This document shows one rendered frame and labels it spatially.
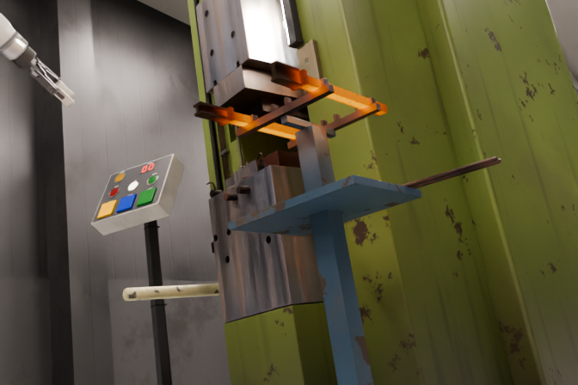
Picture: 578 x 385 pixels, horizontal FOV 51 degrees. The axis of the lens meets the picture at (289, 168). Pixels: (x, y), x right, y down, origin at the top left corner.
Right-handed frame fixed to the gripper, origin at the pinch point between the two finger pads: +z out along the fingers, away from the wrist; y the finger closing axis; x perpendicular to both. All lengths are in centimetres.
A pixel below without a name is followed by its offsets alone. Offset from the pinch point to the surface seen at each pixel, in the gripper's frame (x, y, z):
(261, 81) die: -57, -8, 40
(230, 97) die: -44, -8, 38
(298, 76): -65, -87, 7
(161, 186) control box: 0, -4, 50
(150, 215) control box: 10, -9, 54
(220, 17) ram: -60, 18, 20
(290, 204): -44, -100, 25
